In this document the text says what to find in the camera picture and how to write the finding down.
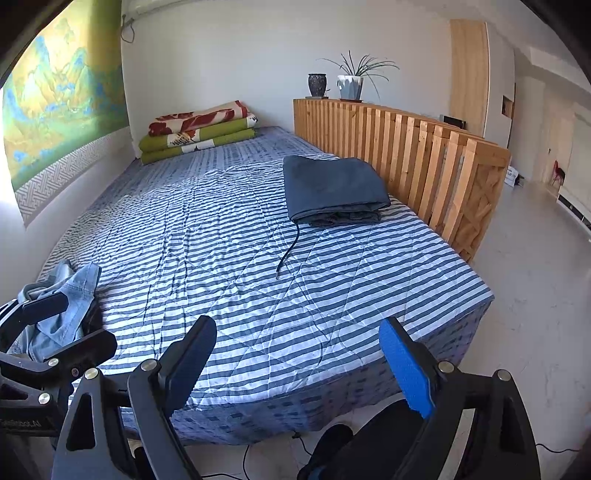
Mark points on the dark ceramic vase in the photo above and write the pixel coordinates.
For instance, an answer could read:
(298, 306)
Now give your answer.
(317, 85)

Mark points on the white printed box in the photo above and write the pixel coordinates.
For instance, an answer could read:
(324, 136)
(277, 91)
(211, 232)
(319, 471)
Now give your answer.
(512, 176)

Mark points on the light blue denim shirt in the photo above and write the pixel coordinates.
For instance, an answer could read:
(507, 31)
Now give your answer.
(85, 281)

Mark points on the green folded quilt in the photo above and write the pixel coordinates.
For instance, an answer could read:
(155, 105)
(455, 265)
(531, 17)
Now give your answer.
(157, 156)
(157, 141)

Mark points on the dark navy garment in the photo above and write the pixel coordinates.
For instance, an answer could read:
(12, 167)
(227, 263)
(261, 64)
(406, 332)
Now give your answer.
(332, 184)

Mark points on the person's black trouser leg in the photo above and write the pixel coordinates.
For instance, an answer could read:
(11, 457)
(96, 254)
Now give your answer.
(383, 438)

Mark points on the red chair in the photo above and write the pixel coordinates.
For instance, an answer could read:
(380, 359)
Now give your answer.
(558, 170)

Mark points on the landscape wall scroll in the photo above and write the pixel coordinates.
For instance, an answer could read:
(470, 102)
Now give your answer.
(60, 92)

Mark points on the potted plant white pot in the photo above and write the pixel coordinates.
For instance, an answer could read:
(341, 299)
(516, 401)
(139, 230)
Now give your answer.
(350, 87)

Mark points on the wooden wall panel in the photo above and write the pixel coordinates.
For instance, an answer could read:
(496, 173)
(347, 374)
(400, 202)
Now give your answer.
(468, 78)

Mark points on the person's dark shoe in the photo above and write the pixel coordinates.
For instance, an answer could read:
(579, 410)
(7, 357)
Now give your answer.
(325, 450)

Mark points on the wooden slat railing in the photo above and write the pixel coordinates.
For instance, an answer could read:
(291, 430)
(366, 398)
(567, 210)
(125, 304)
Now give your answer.
(415, 147)

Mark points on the small black box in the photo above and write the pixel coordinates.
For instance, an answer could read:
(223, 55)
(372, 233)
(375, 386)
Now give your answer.
(455, 123)

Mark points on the blue checked bed sheet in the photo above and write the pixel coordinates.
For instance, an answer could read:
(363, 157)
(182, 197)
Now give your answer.
(231, 147)

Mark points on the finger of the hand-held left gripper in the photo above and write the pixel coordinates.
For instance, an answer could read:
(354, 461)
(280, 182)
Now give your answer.
(44, 309)
(94, 348)

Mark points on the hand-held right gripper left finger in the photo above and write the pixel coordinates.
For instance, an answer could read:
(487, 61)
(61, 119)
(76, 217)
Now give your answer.
(191, 360)

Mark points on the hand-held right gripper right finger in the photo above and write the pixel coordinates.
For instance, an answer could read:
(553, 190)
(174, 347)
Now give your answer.
(406, 364)

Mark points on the wooden wall niche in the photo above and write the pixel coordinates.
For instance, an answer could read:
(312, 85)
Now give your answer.
(508, 107)

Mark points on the red floral folded blanket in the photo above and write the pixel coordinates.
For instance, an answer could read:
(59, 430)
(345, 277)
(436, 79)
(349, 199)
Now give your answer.
(203, 119)

